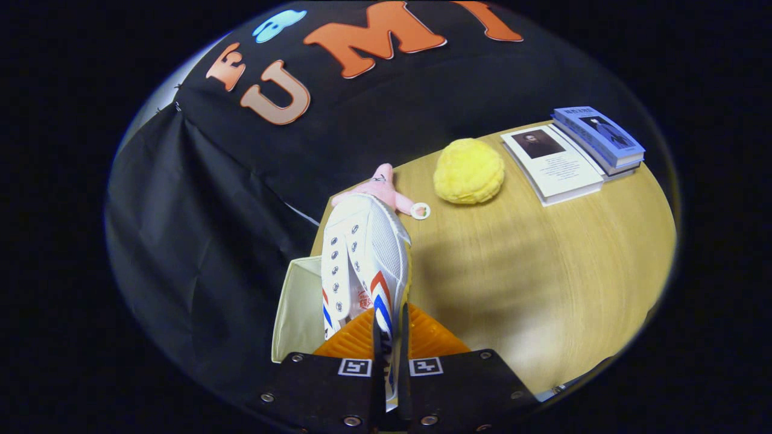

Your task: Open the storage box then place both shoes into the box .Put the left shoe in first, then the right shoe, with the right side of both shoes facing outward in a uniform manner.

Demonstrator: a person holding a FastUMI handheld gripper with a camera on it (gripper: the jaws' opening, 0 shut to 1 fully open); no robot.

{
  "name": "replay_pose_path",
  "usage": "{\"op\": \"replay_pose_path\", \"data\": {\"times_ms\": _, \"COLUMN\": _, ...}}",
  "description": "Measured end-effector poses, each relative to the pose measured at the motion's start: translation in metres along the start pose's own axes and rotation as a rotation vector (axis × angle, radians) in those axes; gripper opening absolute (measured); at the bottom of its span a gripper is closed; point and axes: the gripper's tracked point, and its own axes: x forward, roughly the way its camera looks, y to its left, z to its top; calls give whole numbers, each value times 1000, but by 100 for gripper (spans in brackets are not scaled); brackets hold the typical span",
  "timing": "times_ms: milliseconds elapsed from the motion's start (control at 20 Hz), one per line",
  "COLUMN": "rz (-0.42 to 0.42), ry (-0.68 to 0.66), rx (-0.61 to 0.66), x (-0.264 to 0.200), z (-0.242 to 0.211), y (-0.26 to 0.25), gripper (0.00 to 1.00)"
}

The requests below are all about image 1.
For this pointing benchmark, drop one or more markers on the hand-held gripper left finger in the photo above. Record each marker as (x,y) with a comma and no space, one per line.
(319,392)

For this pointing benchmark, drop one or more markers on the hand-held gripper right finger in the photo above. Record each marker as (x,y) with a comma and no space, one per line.
(461,389)

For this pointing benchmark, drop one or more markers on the white canvas shoe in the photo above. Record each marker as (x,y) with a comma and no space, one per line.
(374,241)

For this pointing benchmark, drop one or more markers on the plain black curtain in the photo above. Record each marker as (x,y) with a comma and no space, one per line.
(199,241)

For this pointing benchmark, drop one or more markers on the pink starfish plush toy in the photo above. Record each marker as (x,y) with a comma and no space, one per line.
(380,184)

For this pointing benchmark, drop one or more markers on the yellow round plush toy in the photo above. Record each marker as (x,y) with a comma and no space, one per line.
(469,172)

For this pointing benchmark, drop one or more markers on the white portrait book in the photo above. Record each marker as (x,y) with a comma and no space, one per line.
(558,169)

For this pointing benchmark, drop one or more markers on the blue portrait book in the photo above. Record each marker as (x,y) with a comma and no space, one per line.
(597,135)

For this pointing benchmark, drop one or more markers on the black backdrop cloth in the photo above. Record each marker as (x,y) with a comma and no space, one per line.
(422,102)

